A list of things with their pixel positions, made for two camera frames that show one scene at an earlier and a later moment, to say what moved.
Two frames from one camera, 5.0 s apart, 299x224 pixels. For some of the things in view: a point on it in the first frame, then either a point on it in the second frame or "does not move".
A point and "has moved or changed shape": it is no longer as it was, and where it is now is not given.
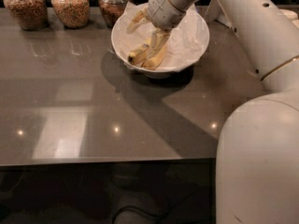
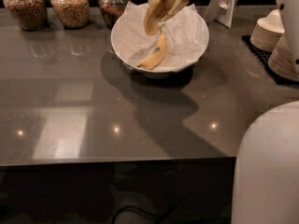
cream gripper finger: [158, 41] → [176, 0]
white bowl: [154, 51] does not move
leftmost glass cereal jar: [28, 7] does not move
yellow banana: [137, 56] has moved or changed shape
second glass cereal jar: [72, 7] does not move
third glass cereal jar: [112, 1] does not move
